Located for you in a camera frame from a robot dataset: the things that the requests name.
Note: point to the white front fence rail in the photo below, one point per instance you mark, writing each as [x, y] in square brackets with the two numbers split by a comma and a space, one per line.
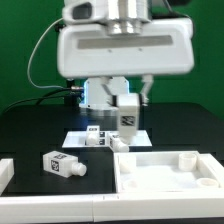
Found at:
[112, 207]

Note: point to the black camera stand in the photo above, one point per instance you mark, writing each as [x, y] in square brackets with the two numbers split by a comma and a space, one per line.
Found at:
[74, 95]

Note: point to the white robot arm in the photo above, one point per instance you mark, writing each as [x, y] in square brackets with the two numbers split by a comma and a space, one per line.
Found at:
[126, 17]

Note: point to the white left fence block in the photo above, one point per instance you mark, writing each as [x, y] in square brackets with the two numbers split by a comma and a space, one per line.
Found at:
[6, 173]

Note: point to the white plate with tags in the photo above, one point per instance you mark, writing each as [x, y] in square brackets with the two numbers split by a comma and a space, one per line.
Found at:
[77, 139]

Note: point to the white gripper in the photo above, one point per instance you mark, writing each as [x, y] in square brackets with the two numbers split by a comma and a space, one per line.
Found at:
[163, 47]

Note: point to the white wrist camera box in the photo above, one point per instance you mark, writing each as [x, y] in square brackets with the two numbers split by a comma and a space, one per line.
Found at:
[84, 11]

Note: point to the white square tabletop part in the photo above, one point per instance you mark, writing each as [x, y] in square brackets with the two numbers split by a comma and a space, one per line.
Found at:
[172, 171]

